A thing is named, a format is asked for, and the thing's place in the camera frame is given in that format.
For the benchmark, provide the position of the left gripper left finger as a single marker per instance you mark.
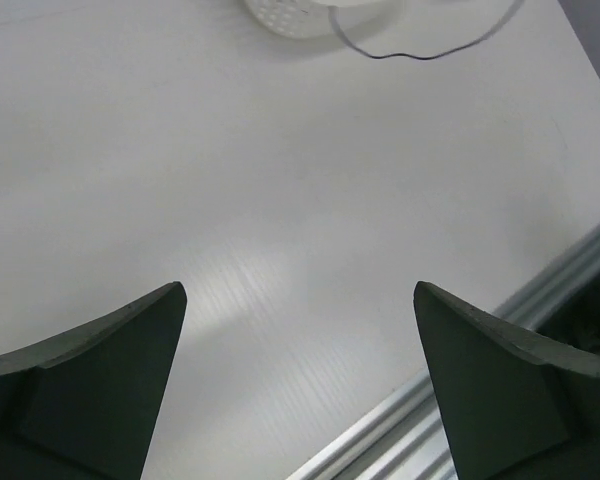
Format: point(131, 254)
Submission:
point(83, 404)

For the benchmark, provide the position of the aluminium mounting rail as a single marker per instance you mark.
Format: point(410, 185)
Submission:
point(529, 307)

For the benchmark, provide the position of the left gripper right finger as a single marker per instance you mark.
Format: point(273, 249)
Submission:
point(514, 404)

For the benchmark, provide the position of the middle white perforated basket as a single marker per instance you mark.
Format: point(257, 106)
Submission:
point(307, 19)

